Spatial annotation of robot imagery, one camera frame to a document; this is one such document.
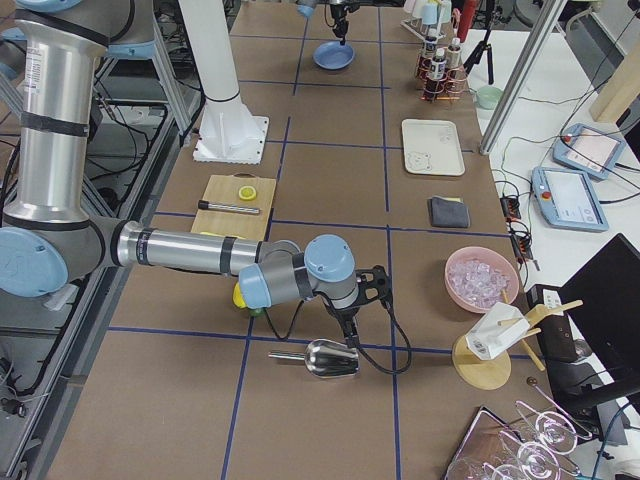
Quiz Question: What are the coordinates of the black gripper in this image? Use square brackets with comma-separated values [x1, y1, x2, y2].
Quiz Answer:
[341, 265, 391, 345]

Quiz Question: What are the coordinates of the light blue plate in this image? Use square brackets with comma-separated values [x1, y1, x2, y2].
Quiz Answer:
[313, 41, 356, 71]

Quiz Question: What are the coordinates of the shiny metal scoop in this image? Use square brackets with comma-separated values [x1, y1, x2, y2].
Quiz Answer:
[268, 339, 360, 379]

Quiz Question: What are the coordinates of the yellow lemon left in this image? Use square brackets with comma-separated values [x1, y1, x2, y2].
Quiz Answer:
[232, 283, 247, 309]

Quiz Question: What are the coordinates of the pink bowl of ice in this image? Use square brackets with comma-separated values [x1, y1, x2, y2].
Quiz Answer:
[444, 246, 520, 313]

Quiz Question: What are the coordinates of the wooden cup stand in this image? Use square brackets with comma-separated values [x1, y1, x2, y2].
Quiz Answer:
[452, 300, 583, 390]

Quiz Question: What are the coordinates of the grey folded cloth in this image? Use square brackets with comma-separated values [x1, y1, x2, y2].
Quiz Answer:
[427, 196, 470, 228]

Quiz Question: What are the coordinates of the white carton on stand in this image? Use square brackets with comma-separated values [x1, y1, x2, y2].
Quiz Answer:
[465, 302, 530, 361]

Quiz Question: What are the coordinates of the lemon slice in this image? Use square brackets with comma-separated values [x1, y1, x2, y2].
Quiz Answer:
[237, 185, 258, 201]

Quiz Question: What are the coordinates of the wooden cutting board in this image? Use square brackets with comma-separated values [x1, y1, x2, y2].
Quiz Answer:
[191, 175, 276, 240]

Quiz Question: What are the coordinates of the yellow plastic knife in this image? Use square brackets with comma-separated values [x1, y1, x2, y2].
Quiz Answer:
[199, 231, 246, 239]

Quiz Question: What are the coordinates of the black silver cylinder tool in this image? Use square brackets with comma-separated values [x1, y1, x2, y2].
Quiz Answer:
[197, 199, 261, 215]

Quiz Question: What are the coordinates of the mirrored glass tray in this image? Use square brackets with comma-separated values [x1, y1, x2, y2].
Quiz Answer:
[444, 407, 582, 479]

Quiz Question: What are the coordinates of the cream rectangular tray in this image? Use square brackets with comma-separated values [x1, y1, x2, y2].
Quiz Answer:
[401, 119, 465, 177]

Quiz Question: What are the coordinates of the orange circuit board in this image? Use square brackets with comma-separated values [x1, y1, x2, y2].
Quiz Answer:
[500, 196, 521, 220]

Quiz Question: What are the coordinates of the clear wine glass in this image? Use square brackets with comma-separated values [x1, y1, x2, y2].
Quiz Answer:
[515, 400, 593, 455]

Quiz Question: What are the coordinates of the blue teach pendant near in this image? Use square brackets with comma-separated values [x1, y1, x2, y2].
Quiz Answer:
[531, 167, 609, 232]

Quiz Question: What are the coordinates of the blue teach pendant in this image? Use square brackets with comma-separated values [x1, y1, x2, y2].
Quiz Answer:
[531, 167, 609, 232]
[553, 123, 627, 180]

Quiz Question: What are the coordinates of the black monitor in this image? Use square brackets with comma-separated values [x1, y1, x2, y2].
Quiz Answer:
[538, 233, 639, 413]

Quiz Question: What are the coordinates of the mint green cup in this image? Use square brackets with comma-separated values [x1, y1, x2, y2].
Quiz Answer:
[475, 85, 503, 110]

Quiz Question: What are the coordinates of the dark bottle middle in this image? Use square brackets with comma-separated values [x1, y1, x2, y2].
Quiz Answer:
[429, 48, 446, 81]

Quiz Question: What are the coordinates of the dark bottle right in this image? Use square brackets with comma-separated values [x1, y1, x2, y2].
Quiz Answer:
[446, 37, 461, 70]

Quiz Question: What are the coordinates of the dark bottle white cap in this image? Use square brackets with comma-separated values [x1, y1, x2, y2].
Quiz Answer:
[422, 28, 439, 71]

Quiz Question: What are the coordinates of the blue teach pendant far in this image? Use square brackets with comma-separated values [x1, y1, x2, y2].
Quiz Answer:
[553, 123, 627, 180]

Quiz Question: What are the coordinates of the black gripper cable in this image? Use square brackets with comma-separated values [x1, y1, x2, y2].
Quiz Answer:
[259, 294, 414, 375]

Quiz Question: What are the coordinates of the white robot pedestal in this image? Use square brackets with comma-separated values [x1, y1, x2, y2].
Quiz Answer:
[179, 0, 269, 165]

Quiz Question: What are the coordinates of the copper wire bottle rack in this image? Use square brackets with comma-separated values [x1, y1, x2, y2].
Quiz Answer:
[416, 54, 468, 102]

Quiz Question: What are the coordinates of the black camera tripod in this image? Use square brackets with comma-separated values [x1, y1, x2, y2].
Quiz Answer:
[463, 0, 496, 85]

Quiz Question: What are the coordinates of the aluminium frame post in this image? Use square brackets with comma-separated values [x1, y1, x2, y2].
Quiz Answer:
[479, 0, 567, 155]

